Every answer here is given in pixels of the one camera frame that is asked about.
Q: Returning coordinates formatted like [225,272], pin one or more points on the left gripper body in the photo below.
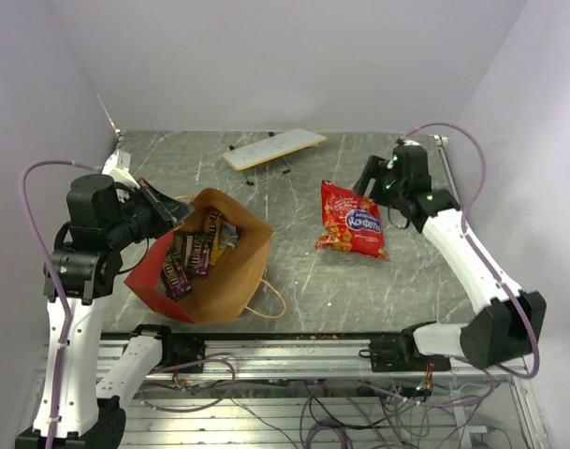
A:
[139,216]

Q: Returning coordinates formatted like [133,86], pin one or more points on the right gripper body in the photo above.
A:
[390,189]

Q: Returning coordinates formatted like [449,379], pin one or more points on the red candy bag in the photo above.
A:
[352,224]

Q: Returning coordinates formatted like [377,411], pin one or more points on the red and brown paper bag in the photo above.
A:
[207,270]

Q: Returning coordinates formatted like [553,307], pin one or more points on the small white blue wrapper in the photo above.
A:
[228,237]

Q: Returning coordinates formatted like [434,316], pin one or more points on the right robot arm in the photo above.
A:
[508,319]

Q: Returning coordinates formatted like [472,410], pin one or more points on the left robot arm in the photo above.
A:
[78,409]

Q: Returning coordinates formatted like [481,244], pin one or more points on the yellow m&m's pack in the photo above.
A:
[211,227]

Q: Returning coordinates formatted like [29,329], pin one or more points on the small whiteboard on stand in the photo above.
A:
[274,147]

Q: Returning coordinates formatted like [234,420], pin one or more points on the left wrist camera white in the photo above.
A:
[117,166]

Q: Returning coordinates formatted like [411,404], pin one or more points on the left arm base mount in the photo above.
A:
[182,349]

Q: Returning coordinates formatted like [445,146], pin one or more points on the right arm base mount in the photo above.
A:
[393,356]

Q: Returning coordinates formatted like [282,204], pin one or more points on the aluminium rail frame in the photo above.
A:
[302,390]

